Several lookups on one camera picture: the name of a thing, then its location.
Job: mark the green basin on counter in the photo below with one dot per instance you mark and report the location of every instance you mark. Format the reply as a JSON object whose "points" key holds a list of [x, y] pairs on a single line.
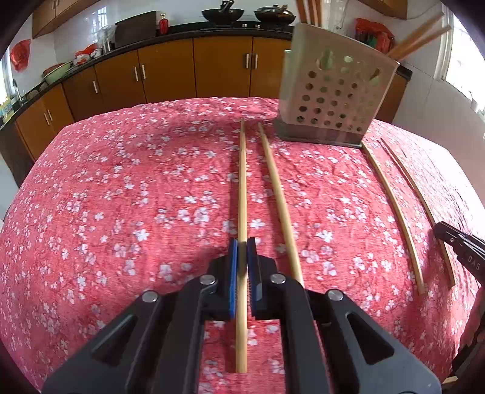
{"points": [[54, 73]]}

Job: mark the red plastic bag on wall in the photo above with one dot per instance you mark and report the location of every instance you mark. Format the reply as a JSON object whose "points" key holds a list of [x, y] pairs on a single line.
{"points": [[20, 55]]}

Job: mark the red packages on counter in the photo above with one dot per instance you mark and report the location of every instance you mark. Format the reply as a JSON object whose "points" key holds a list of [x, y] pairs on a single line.
{"points": [[374, 35]]}

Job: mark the black wok left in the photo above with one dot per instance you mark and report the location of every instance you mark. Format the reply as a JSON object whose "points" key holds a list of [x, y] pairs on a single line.
{"points": [[226, 14]]}

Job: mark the red bottle on counter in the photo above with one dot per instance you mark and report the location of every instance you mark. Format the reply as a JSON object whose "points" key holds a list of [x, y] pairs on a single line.
{"points": [[163, 24]]}

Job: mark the black wok with lid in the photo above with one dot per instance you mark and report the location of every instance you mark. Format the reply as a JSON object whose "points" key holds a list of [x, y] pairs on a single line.
{"points": [[275, 15]]}

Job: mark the brown kitchen base cabinets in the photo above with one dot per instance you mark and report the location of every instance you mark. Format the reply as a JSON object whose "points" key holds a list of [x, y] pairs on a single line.
{"points": [[191, 65]]}

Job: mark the upright chopsticks in holder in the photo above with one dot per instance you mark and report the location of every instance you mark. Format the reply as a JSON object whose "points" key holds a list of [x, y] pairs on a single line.
{"points": [[310, 12]]}

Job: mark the perforated grey utensil holder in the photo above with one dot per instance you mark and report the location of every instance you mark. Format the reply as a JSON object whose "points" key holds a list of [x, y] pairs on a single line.
{"points": [[332, 87]]}

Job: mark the person's hand at edge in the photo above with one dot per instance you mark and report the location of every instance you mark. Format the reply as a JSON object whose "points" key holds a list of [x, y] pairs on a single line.
{"points": [[472, 326]]}

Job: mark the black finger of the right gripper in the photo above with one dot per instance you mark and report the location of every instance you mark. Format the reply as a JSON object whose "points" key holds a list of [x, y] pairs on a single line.
{"points": [[469, 249]]}

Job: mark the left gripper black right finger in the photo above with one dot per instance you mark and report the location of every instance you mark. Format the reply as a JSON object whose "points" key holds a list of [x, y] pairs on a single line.
{"points": [[329, 344]]}

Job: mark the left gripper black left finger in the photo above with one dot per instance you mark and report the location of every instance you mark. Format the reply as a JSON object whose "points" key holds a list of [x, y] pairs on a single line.
{"points": [[154, 345]]}

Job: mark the red floral tablecloth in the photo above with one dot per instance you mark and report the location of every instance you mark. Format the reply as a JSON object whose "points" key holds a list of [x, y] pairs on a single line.
{"points": [[144, 198]]}

